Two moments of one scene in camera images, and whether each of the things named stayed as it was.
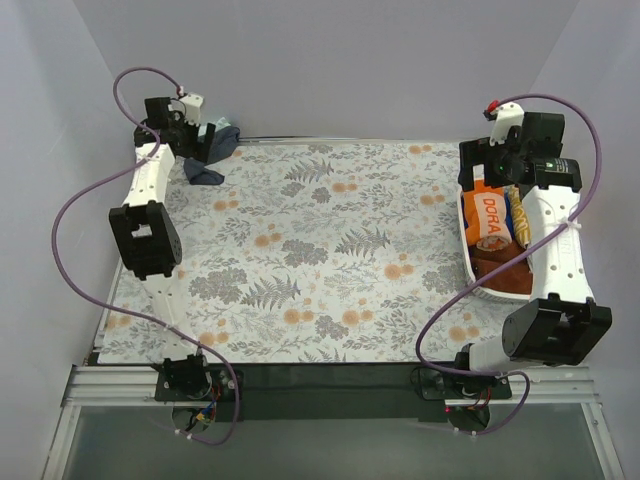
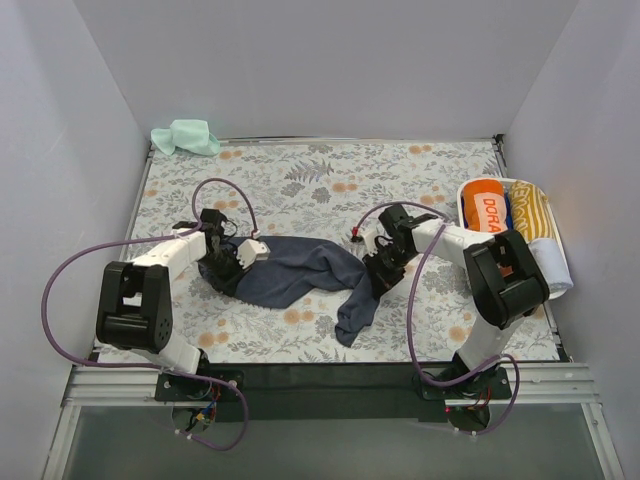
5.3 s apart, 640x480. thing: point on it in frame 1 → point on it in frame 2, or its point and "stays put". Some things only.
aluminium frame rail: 114,386 stays put
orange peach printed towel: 486,217 stays put
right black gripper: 473,163 → 381,270
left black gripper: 205,142 → 220,272
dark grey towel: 223,143 → 297,266
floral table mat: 319,253 stays put
